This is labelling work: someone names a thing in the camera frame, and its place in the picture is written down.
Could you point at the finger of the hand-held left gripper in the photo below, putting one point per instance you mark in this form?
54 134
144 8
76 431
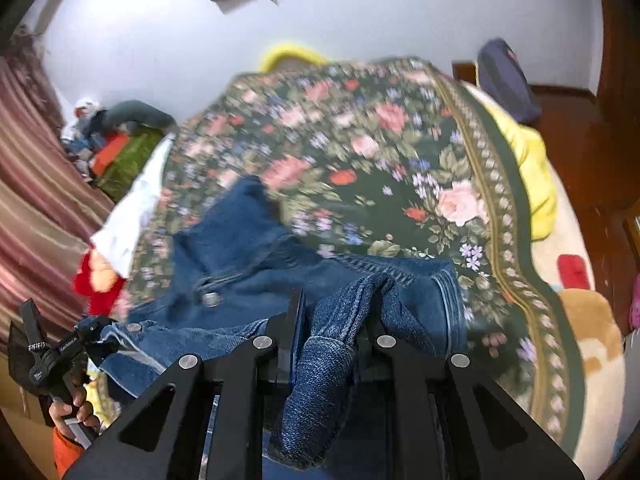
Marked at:
100 332

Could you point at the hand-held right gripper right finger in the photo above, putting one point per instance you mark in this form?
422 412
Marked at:
385 355

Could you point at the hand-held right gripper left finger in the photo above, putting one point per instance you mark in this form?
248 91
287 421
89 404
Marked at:
287 332

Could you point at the blue denim jacket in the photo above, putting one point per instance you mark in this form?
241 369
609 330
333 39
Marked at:
225 260

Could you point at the person's left forearm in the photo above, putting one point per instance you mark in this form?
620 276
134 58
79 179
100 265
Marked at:
67 455

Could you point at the person's left hand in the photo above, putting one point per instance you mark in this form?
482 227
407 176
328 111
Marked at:
75 412

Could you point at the red plush toy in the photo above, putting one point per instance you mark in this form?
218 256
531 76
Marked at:
95 287

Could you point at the pale blue white cloth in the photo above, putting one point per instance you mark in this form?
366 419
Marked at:
135 210

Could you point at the striped brown curtain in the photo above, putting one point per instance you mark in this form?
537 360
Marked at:
35 200

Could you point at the orange box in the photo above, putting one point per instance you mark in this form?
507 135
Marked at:
110 152

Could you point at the dark floral blanket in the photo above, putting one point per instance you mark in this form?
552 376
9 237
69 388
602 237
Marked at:
380 160

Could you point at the pile of mixed clutter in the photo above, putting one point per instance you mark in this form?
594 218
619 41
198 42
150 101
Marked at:
82 130

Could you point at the grey garment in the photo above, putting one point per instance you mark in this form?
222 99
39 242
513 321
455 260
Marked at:
135 114

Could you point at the cream cartoon bed sheet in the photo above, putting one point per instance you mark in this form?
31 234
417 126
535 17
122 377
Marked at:
575 240

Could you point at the yellow blanket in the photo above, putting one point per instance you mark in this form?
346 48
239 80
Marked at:
535 160

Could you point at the pink object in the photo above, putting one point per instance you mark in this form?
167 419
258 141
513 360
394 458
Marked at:
635 305

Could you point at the dark blue pillow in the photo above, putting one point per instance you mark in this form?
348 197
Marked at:
507 80

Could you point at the brown wooden door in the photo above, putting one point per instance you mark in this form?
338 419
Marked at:
620 50

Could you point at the wooden bed frame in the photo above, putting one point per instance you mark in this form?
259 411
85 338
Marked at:
464 71

